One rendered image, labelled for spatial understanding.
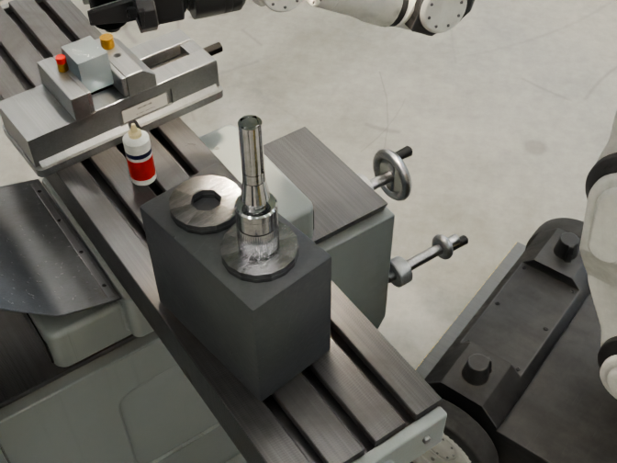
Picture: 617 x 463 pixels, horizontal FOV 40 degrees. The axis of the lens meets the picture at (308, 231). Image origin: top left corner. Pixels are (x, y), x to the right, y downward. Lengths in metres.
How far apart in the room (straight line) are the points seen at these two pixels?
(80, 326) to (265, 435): 0.41
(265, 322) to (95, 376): 0.52
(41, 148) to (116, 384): 0.40
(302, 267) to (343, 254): 0.61
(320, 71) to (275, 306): 2.23
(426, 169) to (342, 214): 1.21
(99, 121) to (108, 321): 0.32
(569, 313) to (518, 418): 0.25
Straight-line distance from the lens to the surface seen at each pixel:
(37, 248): 1.39
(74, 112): 1.39
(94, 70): 1.41
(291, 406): 1.08
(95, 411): 1.50
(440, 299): 2.39
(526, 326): 1.62
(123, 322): 1.38
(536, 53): 3.32
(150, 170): 1.34
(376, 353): 1.13
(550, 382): 1.58
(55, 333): 1.34
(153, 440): 1.68
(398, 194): 1.79
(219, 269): 0.97
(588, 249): 1.31
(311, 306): 1.02
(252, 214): 0.92
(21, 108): 1.45
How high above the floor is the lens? 1.85
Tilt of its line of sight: 47 degrees down
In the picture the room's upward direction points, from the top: 1 degrees counter-clockwise
